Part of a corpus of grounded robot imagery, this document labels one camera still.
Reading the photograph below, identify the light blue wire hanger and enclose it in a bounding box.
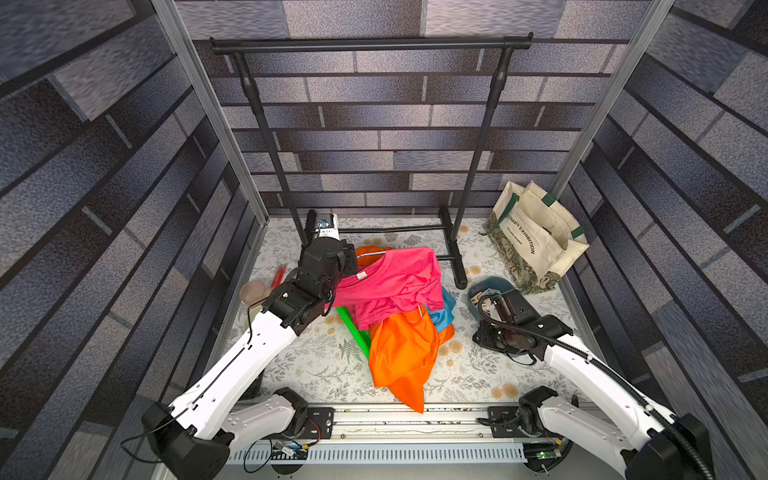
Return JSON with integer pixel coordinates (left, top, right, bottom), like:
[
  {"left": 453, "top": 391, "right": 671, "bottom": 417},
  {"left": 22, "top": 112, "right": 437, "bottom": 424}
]
[{"left": 356, "top": 249, "right": 387, "bottom": 258}]

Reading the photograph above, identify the pink t-shirt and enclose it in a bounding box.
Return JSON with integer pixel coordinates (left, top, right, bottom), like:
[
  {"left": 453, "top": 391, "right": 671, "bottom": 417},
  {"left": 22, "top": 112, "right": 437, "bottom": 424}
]
[{"left": 333, "top": 245, "right": 444, "bottom": 330}]

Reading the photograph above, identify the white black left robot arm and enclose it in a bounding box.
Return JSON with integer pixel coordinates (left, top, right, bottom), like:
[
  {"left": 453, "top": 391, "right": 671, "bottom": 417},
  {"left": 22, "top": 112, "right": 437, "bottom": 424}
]
[{"left": 142, "top": 237, "right": 357, "bottom": 479}]

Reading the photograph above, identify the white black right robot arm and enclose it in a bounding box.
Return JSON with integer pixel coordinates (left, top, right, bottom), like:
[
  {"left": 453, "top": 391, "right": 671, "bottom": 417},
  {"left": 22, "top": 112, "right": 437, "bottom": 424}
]
[{"left": 469, "top": 289, "right": 715, "bottom": 479}]

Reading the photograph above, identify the blue t-shirt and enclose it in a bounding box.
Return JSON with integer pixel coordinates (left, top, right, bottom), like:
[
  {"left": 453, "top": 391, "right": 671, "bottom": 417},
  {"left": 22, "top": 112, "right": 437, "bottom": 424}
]
[{"left": 429, "top": 287, "right": 456, "bottom": 333}]

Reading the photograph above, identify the orange t-shirt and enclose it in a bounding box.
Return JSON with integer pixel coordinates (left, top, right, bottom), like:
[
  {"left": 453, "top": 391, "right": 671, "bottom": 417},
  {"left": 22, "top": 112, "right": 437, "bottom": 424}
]
[{"left": 355, "top": 244, "right": 455, "bottom": 414}]

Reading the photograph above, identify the teal clothespin tray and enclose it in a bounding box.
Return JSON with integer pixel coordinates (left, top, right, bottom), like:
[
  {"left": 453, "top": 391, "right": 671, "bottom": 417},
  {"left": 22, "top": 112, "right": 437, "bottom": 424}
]
[{"left": 466, "top": 276, "right": 515, "bottom": 322}]

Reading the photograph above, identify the red pen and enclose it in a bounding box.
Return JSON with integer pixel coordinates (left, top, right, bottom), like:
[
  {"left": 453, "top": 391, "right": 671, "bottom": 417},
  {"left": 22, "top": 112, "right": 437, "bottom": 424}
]
[{"left": 270, "top": 265, "right": 287, "bottom": 289}]

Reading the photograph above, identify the light green bowl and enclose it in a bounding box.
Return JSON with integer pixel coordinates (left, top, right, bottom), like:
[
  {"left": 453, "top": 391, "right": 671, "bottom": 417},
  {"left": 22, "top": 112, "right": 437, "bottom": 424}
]
[{"left": 246, "top": 303, "right": 263, "bottom": 323}]

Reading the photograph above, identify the cream canvas tote bag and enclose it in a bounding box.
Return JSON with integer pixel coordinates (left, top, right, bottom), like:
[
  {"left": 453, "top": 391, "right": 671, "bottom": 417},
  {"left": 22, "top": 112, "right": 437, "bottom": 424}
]
[{"left": 485, "top": 181, "right": 589, "bottom": 294}]

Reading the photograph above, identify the floral table cloth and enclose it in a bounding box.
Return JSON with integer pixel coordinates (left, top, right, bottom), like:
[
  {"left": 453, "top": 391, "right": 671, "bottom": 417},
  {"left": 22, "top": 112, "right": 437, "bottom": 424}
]
[{"left": 251, "top": 217, "right": 578, "bottom": 404}]

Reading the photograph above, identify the black clothes rack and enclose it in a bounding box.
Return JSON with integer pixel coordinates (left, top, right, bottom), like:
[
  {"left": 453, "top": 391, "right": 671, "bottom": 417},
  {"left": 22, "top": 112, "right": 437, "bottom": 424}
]
[{"left": 203, "top": 33, "right": 534, "bottom": 287}]

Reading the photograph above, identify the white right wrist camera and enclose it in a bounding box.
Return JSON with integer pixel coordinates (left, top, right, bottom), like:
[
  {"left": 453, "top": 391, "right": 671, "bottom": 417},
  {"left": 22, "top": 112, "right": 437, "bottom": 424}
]
[{"left": 478, "top": 298, "right": 502, "bottom": 322}]

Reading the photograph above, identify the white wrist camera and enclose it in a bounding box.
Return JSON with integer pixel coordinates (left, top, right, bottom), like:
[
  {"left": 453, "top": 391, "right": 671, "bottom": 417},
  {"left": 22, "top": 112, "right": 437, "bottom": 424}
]
[
  {"left": 314, "top": 213, "right": 340, "bottom": 240},
  {"left": 478, "top": 298, "right": 502, "bottom": 322}
]

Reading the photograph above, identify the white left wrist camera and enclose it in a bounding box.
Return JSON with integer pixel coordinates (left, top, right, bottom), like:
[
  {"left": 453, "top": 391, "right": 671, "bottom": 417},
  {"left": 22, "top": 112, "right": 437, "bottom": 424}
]
[{"left": 314, "top": 213, "right": 340, "bottom": 240}]

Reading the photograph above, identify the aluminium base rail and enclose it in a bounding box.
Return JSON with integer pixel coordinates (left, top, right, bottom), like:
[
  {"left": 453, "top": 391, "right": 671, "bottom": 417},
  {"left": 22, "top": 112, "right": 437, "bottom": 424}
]
[{"left": 155, "top": 403, "right": 667, "bottom": 466}]

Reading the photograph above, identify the black corrugated cable conduit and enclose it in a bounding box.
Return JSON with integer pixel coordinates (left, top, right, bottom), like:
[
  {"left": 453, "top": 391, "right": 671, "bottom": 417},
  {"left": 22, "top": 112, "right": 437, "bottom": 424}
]
[{"left": 476, "top": 292, "right": 715, "bottom": 480}]

